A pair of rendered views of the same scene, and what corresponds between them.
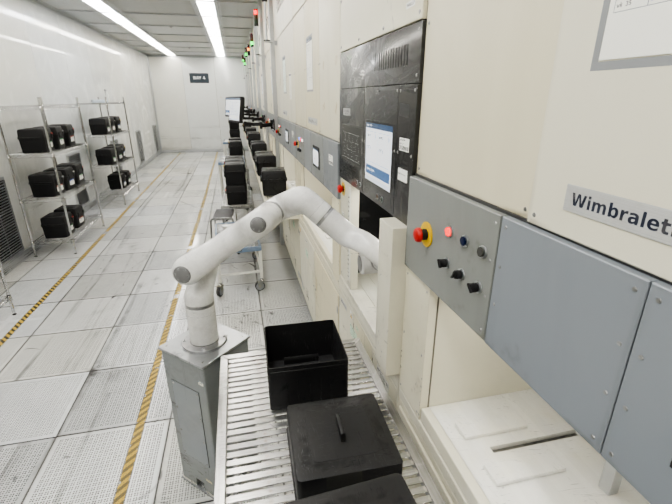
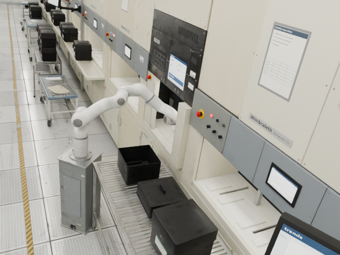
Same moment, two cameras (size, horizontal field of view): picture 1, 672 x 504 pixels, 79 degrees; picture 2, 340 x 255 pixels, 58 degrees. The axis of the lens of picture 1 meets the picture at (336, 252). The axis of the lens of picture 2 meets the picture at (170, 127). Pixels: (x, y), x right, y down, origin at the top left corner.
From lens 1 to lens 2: 1.05 m
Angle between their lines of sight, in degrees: 16
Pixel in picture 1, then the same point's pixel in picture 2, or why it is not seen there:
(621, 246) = (260, 131)
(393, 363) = (180, 164)
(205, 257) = (89, 114)
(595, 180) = (256, 113)
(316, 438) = (154, 193)
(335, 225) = (156, 102)
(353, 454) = (169, 197)
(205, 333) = (83, 151)
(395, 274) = (184, 127)
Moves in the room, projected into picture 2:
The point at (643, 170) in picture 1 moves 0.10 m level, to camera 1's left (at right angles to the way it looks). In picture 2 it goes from (265, 114) to (248, 114)
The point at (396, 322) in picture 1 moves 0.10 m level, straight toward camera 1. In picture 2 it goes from (183, 146) to (184, 154)
